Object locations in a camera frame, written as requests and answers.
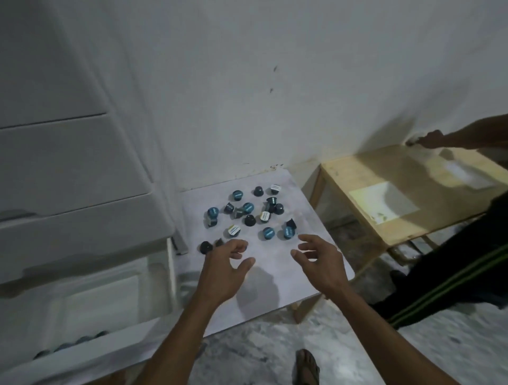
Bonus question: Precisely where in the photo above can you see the white plastic drawer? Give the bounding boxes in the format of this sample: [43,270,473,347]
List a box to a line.
[0,234,179,385]

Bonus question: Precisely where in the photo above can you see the person's left forearm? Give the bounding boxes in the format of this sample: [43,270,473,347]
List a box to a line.
[134,287,231,385]

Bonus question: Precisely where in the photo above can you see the small white table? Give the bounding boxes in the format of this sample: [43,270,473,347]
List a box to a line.
[171,167,356,342]

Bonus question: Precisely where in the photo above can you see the another person's forearm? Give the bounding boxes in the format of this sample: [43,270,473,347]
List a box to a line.
[438,114,508,150]

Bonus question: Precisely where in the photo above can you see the light wooden table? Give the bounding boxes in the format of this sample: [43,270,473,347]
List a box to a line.
[309,143,508,265]

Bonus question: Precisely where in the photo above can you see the white plastic drawer cabinet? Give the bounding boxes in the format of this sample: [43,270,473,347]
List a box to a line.
[0,0,178,385]

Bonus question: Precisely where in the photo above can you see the row of dark capsules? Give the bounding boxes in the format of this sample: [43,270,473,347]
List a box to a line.
[33,330,108,361]

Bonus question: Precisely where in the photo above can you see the person's left hand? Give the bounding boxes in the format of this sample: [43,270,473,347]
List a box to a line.
[196,239,256,305]

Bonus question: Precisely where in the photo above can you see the scatter of coffee capsules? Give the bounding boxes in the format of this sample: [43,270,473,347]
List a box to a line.
[198,184,298,255]

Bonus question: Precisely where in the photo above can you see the white paper sheet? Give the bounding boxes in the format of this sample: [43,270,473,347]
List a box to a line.
[437,158,505,192]
[349,181,420,225]

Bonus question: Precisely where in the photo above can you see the person's right hand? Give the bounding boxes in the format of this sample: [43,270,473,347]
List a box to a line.
[291,234,352,297]

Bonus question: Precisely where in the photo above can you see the person's right forearm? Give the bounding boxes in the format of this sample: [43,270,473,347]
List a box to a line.
[323,282,463,385]

